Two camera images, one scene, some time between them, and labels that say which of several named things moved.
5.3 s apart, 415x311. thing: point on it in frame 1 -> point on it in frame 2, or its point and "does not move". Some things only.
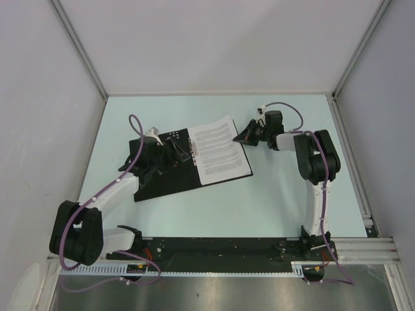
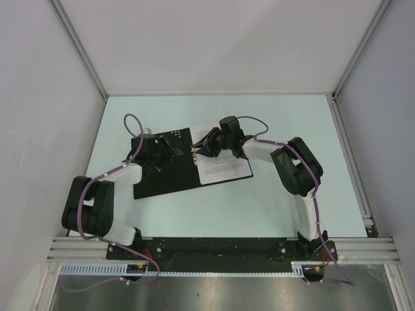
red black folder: x=185 y=176 does not move
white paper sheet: x=221 y=155 does not move
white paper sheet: x=217 y=156 does not move
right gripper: x=246 y=135 -> x=209 y=138
